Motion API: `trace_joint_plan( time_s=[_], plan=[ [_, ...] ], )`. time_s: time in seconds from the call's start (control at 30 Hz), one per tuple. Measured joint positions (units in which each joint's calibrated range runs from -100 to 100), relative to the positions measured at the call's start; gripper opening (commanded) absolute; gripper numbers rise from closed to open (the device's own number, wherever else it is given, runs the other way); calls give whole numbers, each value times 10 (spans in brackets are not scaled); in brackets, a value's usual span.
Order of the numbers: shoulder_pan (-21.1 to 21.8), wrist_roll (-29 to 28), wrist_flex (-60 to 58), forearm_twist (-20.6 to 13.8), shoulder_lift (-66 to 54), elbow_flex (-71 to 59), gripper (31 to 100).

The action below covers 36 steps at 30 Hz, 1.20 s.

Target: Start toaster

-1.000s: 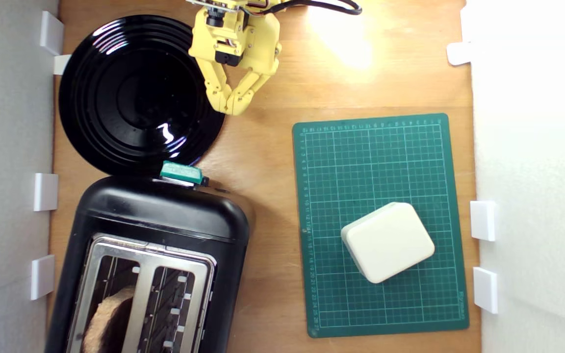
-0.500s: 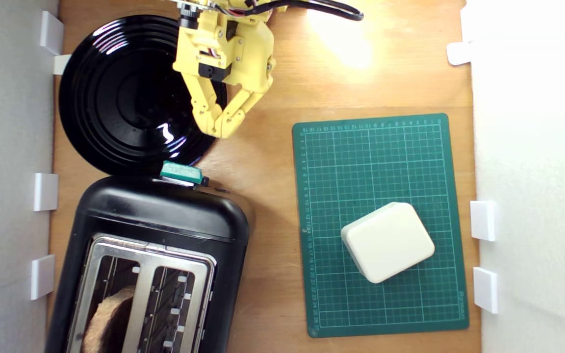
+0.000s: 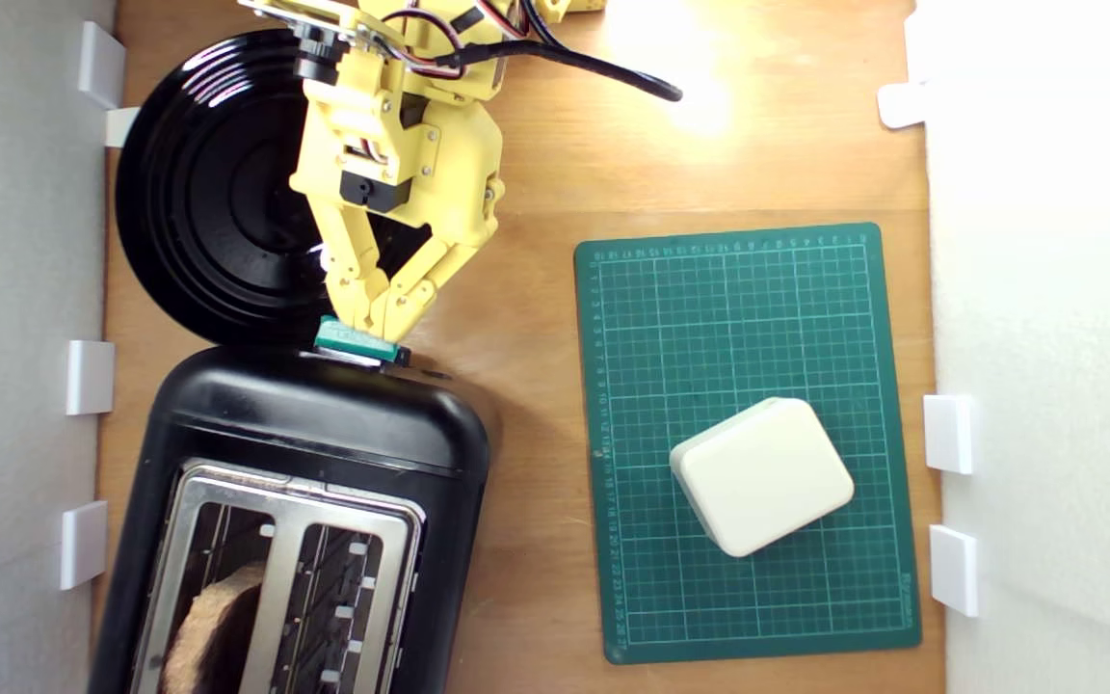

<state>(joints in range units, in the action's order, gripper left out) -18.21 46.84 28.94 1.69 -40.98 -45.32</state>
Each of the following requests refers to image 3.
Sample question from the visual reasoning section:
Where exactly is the green taped toaster lever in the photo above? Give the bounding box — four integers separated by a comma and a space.
314, 316, 411, 367

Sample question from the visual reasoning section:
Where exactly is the black two-slot toaster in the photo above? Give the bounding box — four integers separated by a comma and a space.
88, 345, 493, 694

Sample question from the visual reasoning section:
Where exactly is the black round plate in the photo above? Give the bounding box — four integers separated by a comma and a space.
115, 27, 436, 348

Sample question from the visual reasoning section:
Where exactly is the green cutting mat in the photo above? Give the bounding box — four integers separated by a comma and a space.
572, 222, 924, 666

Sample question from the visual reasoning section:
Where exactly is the white rounded block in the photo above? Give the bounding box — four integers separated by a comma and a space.
669, 397, 857, 558

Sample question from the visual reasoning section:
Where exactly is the brown bread slice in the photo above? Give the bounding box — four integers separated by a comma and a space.
160, 564, 267, 694

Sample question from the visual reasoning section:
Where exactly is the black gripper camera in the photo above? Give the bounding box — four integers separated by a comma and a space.
291, 19, 350, 86

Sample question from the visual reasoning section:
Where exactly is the black cable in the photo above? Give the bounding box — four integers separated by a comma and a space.
435, 0, 684, 103

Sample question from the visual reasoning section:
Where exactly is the white wall clip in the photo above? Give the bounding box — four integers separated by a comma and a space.
877, 81, 930, 130
922, 392, 979, 476
928, 524, 981, 619
79, 21, 127, 109
104, 107, 142, 148
66, 339, 117, 416
60, 500, 109, 592

